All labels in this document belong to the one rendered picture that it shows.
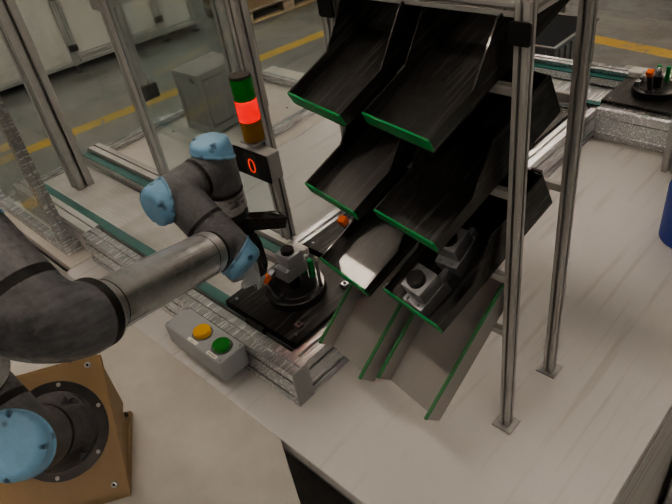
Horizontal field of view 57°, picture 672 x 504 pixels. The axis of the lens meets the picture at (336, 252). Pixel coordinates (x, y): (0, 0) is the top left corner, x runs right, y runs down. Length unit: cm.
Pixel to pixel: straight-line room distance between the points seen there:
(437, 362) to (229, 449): 47
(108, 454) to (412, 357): 62
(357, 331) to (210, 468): 40
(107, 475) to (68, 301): 62
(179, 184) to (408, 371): 53
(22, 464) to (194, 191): 51
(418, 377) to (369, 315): 16
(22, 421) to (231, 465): 40
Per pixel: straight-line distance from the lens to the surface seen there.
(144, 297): 87
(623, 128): 216
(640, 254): 171
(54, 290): 78
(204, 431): 137
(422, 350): 116
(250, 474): 128
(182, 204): 108
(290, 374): 127
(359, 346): 122
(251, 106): 141
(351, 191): 101
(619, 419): 133
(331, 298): 140
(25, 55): 211
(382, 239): 111
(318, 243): 157
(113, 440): 133
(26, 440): 114
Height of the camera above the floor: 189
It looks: 37 degrees down
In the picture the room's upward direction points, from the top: 10 degrees counter-clockwise
